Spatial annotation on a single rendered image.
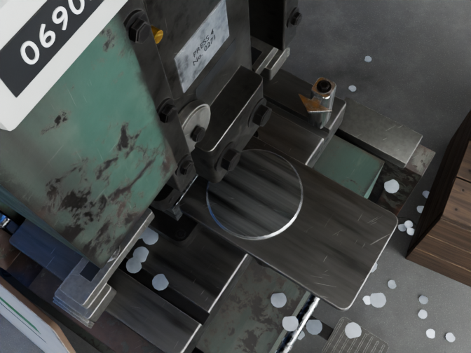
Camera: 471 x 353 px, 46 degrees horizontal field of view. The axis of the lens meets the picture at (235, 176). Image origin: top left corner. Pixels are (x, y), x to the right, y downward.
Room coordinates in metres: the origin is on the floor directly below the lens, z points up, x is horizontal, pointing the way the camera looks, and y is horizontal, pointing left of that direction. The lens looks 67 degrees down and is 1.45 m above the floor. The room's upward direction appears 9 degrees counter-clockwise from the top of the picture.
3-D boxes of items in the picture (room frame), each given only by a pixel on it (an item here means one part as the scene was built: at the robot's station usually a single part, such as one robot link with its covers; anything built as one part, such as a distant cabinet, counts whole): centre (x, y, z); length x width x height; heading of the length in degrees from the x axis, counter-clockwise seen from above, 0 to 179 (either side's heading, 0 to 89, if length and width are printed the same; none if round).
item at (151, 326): (0.34, 0.07, 0.68); 0.45 x 0.30 x 0.06; 139
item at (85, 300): (0.22, 0.19, 0.76); 0.17 x 0.06 x 0.10; 139
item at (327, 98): (0.39, -0.14, 0.75); 0.03 x 0.03 x 0.10; 49
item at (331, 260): (0.23, -0.06, 0.72); 0.25 x 0.14 x 0.14; 49
